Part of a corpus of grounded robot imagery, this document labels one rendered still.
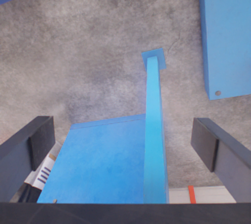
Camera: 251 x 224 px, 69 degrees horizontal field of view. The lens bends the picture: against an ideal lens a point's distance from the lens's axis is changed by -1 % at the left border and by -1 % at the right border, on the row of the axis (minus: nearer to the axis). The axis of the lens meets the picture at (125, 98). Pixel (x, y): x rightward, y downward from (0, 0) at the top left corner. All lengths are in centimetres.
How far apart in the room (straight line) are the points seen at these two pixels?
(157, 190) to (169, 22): 84
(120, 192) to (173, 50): 85
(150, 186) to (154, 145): 14
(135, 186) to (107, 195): 16
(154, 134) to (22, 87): 118
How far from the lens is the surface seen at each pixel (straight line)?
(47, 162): 179
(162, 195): 54
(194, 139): 17
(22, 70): 149
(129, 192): 108
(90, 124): 155
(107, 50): 117
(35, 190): 167
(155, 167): 58
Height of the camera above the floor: 105
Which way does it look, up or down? 51 degrees down
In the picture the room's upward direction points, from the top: 170 degrees counter-clockwise
